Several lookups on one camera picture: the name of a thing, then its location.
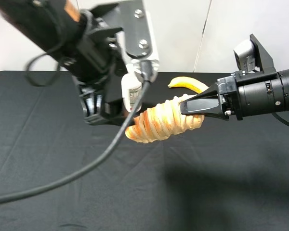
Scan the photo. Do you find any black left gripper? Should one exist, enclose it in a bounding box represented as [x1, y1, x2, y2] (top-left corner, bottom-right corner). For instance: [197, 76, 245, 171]
[72, 9, 127, 125]

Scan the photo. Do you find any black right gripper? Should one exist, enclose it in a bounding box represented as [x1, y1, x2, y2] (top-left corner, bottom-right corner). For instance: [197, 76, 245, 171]
[180, 71, 283, 120]

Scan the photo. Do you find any spiral bread roll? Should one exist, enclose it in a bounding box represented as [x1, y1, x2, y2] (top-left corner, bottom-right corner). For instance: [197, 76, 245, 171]
[125, 94, 205, 143]

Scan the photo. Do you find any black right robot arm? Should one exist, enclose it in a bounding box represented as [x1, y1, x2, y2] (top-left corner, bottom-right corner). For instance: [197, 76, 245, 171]
[180, 69, 289, 120]

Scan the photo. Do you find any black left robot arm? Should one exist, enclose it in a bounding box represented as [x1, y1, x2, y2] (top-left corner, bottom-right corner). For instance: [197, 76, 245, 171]
[0, 0, 127, 126]

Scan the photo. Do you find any yellow banana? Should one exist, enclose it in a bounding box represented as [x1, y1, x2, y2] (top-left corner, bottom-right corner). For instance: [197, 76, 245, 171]
[168, 77, 209, 94]

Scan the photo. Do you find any white plastic bottle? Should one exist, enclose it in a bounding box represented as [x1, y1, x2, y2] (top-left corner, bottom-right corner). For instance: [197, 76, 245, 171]
[121, 73, 142, 112]

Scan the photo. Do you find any black tablecloth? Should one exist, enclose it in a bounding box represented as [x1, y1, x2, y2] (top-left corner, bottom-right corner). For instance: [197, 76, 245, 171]
[0, 71, 289, 231]

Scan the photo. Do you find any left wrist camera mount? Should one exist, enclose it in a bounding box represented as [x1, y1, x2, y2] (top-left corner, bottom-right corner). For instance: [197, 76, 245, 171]
[119, 0, 160, 83]

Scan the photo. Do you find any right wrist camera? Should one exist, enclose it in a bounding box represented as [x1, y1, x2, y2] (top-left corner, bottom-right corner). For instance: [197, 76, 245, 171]
[233, 34, 276, 74]

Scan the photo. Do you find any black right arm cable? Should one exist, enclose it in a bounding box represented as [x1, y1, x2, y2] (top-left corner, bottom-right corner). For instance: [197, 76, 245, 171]
[271, 112, 289, 129]

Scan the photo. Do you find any black camera cable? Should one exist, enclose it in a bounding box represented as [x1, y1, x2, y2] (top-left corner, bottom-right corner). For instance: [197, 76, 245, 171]
[0, 60, 154, 205]

